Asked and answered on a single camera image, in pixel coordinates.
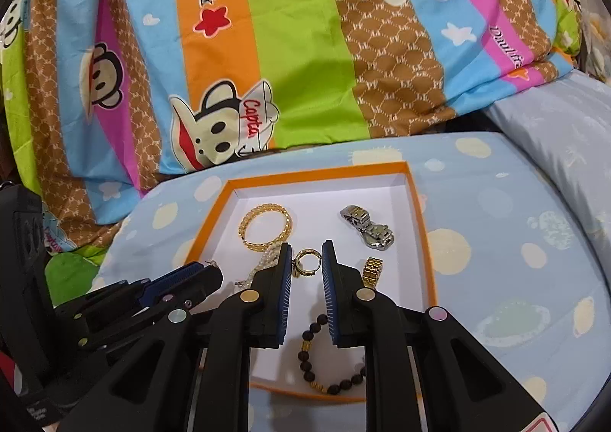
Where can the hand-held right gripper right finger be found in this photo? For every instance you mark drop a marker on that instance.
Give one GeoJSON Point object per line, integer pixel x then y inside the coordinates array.
{"type": "Point", "coordinates": [329, 293]}

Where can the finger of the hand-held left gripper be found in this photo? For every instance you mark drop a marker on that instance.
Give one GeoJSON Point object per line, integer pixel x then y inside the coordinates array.
{"type": "Point", "coordinates": [200, 284]}
{"type": "Point", "coordinates": [167, 284]}

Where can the striped cartoon monkey blanket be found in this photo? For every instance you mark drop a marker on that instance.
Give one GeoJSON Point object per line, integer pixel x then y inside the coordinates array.
{"type": "Point", "coordinates": [296, 55]}

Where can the pale blue quilt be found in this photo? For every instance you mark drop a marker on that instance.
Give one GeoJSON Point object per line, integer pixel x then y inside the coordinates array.
{"type": "Point", "coordinates": [563, 136]}

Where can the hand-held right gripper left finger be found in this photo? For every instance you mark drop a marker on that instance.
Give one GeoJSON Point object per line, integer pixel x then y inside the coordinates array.
{"type": "Point", "coordinates": [286, 288]}

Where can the gold hoop earring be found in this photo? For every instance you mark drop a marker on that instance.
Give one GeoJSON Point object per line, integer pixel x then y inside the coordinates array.
{"type": "Point", "coordinates": [297, 262]}

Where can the grey floral cloth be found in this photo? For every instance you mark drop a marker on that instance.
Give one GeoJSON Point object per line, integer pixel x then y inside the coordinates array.
{"type": "Point", "coordinates": [596, 31]}

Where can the silver wristwatch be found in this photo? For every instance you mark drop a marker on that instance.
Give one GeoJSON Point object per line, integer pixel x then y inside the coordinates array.
{"type": "Point", "coordinates": [367, 226]}

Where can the orange cardboard box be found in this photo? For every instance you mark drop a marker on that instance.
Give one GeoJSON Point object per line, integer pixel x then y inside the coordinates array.
{"type": "Point", "coordinates": [315, 193]}

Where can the gold wristwatch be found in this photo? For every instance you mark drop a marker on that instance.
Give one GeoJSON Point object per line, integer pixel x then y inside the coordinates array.
{"type": "Point", "coordinates": [371, 272]}

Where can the blue spotted bedsheet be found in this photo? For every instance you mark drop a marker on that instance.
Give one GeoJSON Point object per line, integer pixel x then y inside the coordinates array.
{"type": "Point", "coordinates": [501, 269]}

